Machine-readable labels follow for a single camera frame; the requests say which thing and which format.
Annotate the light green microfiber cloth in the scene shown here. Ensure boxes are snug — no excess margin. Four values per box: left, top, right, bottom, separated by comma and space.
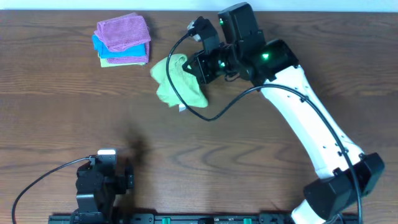
150, 54, 208, 112

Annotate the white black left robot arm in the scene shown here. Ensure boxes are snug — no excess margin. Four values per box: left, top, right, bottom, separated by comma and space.
75, 155, 134, 223

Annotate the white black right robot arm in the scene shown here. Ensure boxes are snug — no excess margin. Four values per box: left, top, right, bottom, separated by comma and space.
183, 2, 385, 223

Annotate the lower folded purple cloth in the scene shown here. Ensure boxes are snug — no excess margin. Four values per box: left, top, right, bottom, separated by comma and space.
107, 42, 150, 64

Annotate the folded purple cloth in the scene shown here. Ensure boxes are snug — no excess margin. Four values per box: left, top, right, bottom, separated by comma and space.
107, 42, 150, 64
94, 13, 151, 52

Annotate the top folded purple cloth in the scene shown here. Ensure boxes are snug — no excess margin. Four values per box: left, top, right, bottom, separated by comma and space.
94, 13, 151, 52

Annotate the bottom folded green cloth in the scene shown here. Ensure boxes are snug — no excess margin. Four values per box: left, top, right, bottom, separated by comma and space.
98, 55, 146, 68

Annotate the folded blue cloth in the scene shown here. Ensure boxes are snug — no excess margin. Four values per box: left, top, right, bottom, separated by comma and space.
92, 35, 146, 59

